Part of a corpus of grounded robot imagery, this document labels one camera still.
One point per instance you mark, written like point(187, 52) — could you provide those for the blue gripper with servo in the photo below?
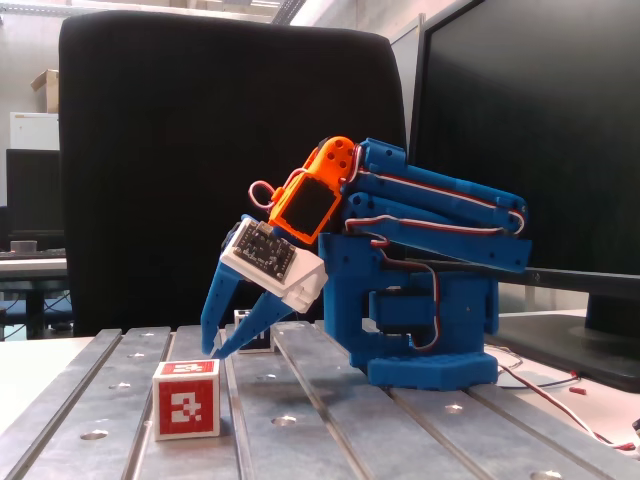
point(223, 285)

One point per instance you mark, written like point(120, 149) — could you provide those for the black cube with white marker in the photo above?
point(262, 345)

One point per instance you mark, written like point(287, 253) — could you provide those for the blue orange robot arm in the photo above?
point(450, 310)

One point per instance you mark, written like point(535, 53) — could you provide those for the red cube with white marker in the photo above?
point(167, 420)

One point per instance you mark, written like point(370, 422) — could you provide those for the black fabric panel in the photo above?
point(150, 150)

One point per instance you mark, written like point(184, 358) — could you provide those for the dark keyboard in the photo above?
point(35, 254)

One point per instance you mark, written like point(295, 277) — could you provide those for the grey background desk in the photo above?
point(30, 267)

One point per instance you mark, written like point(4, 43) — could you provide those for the grey tape roll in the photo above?
point(22, 247)

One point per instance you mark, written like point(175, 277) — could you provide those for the black background monitor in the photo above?
point(35, 190)

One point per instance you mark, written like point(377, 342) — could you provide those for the brown cardboard box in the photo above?
point(49, 92)

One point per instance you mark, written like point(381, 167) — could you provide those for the small red connector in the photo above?
point(578, 390)

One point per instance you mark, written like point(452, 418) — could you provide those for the black Dell monitor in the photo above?
point(550, 125)

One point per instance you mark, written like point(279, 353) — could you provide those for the aluminium slotted base plate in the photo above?
point(325, 440)

